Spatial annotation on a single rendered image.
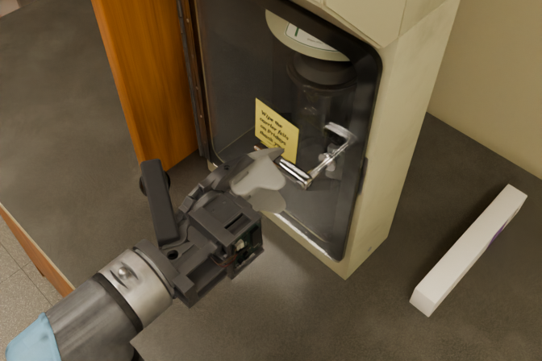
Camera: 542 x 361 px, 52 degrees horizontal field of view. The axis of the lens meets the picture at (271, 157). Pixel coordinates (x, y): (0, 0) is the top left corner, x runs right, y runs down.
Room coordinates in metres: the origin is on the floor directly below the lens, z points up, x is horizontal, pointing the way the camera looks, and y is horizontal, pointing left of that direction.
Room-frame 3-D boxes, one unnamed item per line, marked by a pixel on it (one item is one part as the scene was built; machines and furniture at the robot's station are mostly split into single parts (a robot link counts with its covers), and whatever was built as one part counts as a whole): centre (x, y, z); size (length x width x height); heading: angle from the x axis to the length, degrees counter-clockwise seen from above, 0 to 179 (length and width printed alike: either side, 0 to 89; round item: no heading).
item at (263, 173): (0.40, 0.01, 1.22); 0.09 x 0.06 x 0.03; 136
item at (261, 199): (0.40, 0.01, 1.18); 0.09 x 0.06 x 0.03; 136
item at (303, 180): (0.44, -0.03, 1.20); 0.10 x 0.05 x 0.03; 46
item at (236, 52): (0.51, 0.00, 1.19); 0.30 x 0.01 x 0.40; 46
